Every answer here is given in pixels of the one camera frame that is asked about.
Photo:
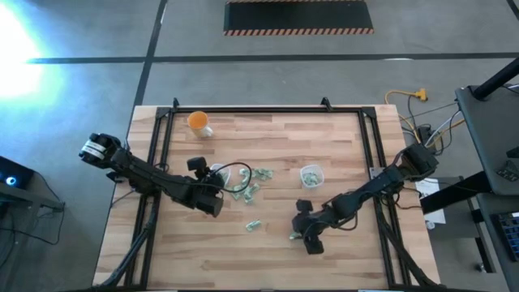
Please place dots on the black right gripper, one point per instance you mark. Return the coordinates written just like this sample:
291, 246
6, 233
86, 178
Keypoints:
316, 221

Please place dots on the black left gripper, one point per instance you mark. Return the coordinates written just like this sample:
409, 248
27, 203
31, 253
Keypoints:
202, 194

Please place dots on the green stevia sweetener packet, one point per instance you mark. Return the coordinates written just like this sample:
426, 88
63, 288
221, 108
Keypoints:
309, 178
223, 175
317, 179
253, 226
248, 200
237, 193
252, 189
294, 236
244, 175
263, 174

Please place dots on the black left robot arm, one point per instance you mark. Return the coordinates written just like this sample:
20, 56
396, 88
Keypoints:
138, 172

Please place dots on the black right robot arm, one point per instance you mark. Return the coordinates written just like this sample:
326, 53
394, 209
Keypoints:
385, 182

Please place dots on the clear plastic deli container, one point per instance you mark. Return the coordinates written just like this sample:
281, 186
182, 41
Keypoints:
312, 166
215, 166

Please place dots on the yellow ceramic mug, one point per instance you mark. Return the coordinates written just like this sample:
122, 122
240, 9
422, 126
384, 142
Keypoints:
198, 121

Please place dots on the small white cap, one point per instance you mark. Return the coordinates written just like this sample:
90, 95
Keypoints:
430, 225

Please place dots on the white paper sheet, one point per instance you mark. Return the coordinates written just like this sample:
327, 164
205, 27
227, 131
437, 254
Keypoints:
430, 188

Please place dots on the black desk leg beam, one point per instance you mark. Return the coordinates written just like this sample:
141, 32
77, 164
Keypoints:
454, 194

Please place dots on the black power adapter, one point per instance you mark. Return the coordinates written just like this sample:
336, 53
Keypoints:
425, 131

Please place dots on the grey side shelf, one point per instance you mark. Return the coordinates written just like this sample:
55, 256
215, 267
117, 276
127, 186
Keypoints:
24, 196

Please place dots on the black computer with blue light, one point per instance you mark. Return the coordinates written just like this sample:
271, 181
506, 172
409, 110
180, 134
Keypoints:
16, 170

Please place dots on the black hazard striped floor mat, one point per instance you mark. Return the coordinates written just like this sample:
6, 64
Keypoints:
298, 16

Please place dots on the black keyboard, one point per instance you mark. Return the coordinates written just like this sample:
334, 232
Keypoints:
509, 235

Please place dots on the small black controller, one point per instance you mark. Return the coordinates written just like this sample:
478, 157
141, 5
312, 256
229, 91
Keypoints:
509, 172

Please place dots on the grey desk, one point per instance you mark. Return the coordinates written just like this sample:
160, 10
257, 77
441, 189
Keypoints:
494, 134

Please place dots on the black pole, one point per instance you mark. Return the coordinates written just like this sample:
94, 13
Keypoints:
496, 79

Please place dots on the black aluminium table frame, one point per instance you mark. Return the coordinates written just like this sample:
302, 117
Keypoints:
265, 109

